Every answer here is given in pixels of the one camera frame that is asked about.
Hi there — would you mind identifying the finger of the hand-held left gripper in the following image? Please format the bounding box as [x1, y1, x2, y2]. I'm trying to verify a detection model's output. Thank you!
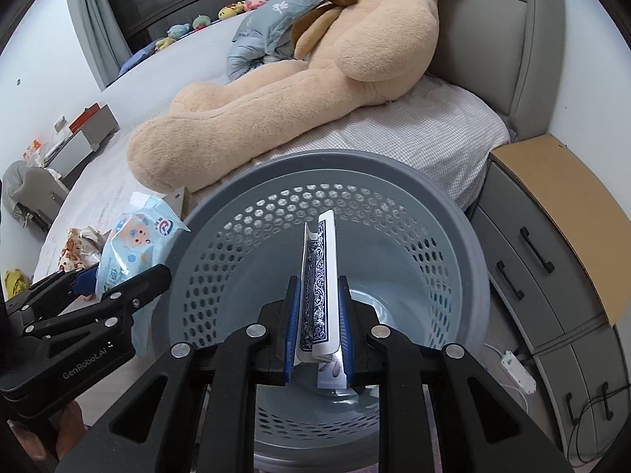
[22, 263, 173, 341]
[0, 265, 102, 326]

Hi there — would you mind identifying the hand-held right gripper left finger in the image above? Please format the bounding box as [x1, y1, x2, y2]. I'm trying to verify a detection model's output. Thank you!
[54, 276, 301, 473]

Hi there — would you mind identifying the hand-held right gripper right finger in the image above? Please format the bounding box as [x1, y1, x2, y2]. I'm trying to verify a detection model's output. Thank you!
[338, 276, 575, 473]

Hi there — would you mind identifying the blue wet wipes packet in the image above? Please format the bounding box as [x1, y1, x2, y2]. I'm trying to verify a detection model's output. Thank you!
[95, 192, 191, 360]

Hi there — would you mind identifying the blue patterned playing card box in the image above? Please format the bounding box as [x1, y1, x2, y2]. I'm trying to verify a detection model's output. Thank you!
[297, 210, 346, 391]

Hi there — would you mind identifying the grey perforated plastic basket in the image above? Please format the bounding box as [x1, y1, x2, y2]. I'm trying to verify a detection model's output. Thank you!
[162, 149, 494, 473]

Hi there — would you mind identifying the person's left hand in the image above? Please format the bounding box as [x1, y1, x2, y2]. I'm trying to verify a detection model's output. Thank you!
[53, 400, 84, 460]

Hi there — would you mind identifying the cream and red snack wrapper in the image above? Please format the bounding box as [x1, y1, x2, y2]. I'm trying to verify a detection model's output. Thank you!
[59, 227, 106, 273]

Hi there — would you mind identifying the yellow bag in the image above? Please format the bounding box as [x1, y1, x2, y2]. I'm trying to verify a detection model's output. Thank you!
[4, 270, 29, 300]

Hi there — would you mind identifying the grey chair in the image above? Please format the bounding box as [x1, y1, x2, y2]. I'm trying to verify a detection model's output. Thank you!
[2, 162, 70, 232]

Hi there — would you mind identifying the white and grey desk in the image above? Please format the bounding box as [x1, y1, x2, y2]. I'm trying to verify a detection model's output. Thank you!
[47, 103, 120, 181]

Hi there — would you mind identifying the red box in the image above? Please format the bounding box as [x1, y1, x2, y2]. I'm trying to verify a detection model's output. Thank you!
[69, 103, 102, 131]

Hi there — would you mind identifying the white power strip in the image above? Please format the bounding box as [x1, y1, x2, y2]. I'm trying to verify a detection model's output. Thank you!
[500, 351, 537, 394]

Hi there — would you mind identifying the grey nightstand with drawers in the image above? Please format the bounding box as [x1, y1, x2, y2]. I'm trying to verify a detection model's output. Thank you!
[470, 134, 631, 469]

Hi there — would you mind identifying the bed with checkered sheet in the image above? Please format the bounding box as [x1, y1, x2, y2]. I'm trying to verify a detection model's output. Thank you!
[32, 74, 511, 281]

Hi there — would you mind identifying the large beige teddy bear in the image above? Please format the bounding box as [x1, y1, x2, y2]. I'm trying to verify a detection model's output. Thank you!
[127, 0, 442, 193]

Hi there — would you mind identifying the blue cushion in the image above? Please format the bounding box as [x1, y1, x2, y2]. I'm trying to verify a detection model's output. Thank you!
[118, 42, 159, 77]

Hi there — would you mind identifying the row of small plush toys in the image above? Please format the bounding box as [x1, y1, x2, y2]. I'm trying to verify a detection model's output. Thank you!
[155, 24, 190, 52]

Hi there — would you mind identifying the blue-grey folded duvet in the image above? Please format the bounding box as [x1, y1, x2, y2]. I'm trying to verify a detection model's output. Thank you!
[228, 34, 309, 84]

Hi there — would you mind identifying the brown cardboard sheet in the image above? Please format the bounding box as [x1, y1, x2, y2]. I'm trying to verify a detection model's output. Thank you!
[488, 134, 631, 327]

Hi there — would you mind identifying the grey curtain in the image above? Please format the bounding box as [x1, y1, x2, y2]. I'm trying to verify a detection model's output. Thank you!
[64, 0, 134, 92]

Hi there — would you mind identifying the blue-grey floral pillow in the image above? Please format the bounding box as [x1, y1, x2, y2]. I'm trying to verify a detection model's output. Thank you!
[231, 0, 327, 55]

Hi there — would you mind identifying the grey upholstered headboard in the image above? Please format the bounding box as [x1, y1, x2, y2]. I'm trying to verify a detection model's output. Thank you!
[429, 0, 565, 143]

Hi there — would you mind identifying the black cable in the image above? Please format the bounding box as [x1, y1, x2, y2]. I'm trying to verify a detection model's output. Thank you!
[564, 383, 623, 466]

